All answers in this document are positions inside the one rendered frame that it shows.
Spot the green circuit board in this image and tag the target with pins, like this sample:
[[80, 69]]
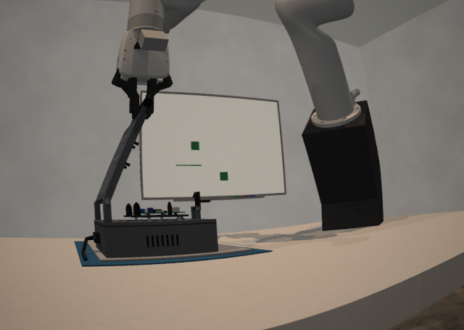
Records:
[[150, 210]]

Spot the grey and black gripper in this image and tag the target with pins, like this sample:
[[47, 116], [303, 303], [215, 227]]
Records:
[[141, 67]]

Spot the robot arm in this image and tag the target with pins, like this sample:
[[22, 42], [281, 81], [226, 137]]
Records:
[[318, 55]]

